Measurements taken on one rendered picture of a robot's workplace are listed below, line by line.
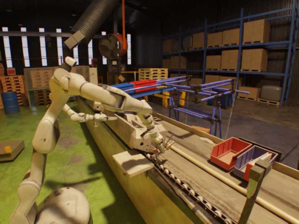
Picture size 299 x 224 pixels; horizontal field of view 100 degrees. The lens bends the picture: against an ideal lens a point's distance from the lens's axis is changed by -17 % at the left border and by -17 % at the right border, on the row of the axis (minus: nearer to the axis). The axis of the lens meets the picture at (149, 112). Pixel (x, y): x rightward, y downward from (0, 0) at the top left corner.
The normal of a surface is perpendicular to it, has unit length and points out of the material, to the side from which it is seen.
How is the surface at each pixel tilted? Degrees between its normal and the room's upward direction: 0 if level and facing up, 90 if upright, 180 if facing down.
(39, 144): 89
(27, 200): 90
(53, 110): 89
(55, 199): 73
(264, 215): 0
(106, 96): 79
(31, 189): 89
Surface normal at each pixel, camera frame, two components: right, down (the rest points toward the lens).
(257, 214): 0.00, -0.97
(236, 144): -0.85, 0.11
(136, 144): 0.52, 0.22
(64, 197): 0.36, -0.04
